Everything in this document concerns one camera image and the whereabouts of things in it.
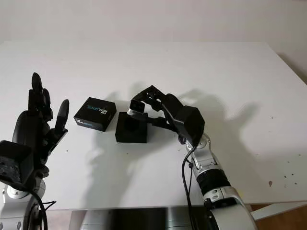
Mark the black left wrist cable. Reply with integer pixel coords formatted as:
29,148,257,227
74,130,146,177
14,183,57,230

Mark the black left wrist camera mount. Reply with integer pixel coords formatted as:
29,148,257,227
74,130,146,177
0,140,34,187

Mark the small silver camera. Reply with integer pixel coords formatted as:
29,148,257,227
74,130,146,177
126,100,146,115

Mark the black box base with foam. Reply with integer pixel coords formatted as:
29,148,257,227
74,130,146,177
115,111,148,144

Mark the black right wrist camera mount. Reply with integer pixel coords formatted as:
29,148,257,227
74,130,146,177
171,105,206,146

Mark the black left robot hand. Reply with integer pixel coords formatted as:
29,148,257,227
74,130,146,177
12,72,70,178

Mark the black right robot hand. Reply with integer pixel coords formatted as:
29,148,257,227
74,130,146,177
130,85,185,135

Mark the black printed RealSense box lid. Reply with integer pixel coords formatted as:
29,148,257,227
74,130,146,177
73,97,117,132

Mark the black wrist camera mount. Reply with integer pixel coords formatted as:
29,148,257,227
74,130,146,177
0,140,34,187
171,105,206,146

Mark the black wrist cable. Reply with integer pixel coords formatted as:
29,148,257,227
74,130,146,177
160,102,201,230
14,183,57,230

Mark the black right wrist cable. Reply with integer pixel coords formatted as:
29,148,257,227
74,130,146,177
160,102,201,230

